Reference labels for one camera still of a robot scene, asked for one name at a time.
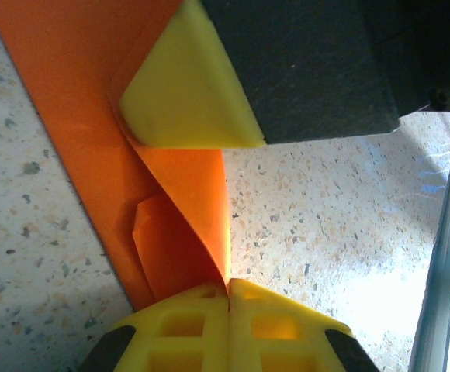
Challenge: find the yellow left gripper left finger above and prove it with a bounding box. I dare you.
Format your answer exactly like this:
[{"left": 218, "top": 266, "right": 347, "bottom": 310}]
[{"left": 78, "top": 281, "right": 231, "bottom": 372}]

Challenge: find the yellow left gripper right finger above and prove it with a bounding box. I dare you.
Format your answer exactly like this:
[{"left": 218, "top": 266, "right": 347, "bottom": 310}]
[{"left": 227, "top": 277, "right": 378, "bottom": 372}]

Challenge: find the orange square paper sheet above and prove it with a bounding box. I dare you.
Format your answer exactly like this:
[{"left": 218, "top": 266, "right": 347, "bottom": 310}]
[{"left": 0, "top": 0, "right": 233, "bottom": 313}]

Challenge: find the long aluminium frame rail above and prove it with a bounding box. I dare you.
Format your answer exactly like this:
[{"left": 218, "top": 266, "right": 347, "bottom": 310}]
[{"left": 409, "top": 111, "right": 450, "bottom": 372}]

